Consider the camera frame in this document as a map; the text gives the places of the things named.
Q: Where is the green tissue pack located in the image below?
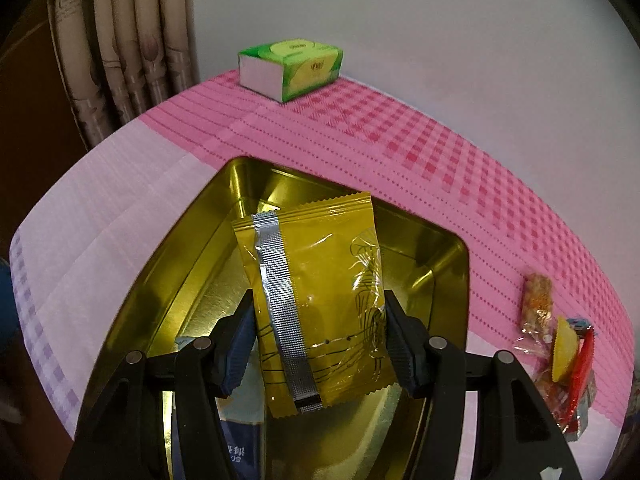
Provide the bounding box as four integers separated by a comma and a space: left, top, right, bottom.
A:
238, 39, 345, 104

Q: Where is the nut bar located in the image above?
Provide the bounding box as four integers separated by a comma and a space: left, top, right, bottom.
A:
517, 272, 555, 346
532, 367, 568, 411

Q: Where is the yellow snack packet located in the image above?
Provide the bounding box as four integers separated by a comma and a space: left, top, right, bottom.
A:
550, 316, 581, 386

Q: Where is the pink checked tablecloth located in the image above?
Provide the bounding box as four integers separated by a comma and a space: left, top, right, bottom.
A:
10, 69, 638, 480

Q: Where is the yellow packet with silver strip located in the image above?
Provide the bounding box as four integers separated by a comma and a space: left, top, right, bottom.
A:
231, 191, 401, 418

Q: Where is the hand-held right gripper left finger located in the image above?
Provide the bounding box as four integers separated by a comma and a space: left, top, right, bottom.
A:
60, 290, 256, 480

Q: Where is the gold metal tin box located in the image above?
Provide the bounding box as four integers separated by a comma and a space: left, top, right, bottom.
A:
75, 156, 471, 480

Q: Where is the red snack packet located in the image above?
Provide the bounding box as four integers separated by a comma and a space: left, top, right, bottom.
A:
552, 327, 598, 423

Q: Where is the blue and white packet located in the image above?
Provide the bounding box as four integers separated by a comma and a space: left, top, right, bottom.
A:
170, 335, 266, 480

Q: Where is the beige patterned curtain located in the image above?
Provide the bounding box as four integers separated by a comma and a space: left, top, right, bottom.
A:
45, 0, 198, 148

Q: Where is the blue plastic object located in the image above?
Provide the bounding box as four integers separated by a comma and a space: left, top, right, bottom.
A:
0, 260, 26, 346

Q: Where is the brown wooden cabinet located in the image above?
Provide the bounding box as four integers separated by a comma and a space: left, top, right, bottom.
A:
0, 0, 88, 261

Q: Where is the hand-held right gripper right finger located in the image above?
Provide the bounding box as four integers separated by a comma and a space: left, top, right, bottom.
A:
382, 290, 583, 480

